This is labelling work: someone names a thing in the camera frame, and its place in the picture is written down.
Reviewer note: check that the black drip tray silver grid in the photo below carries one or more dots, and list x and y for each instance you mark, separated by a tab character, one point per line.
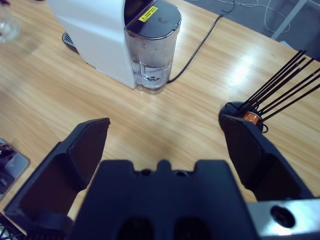
68	42

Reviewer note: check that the grey mount plate dark post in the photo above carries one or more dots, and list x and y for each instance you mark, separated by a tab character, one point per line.
15	165

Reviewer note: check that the clear drinking glass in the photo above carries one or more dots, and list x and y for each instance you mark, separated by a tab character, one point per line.
8	30

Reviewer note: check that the black capsule holder with rods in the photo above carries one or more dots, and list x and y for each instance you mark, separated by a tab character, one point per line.
232	107

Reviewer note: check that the clear water tank black lid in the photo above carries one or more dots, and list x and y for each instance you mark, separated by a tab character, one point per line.
155	50

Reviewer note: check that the orange coffee capsule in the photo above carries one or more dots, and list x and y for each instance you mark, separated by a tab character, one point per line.
251	117

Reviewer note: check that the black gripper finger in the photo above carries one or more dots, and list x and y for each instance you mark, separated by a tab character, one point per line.
260	165
62	175

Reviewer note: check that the white metal frame leg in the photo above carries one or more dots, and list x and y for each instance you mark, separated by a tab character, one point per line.
287	22

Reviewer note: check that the white capsule coffee machine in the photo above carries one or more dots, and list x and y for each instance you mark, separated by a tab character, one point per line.
100	37

